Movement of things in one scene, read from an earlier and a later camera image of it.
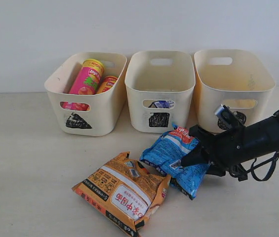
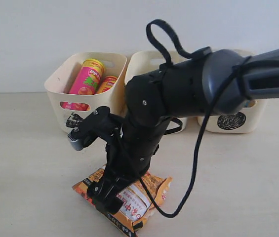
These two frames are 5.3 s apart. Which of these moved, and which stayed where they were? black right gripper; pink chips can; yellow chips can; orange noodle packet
Moved: black right gripper
Stayed: pink chips can; orange noodle packet; yellow chips can
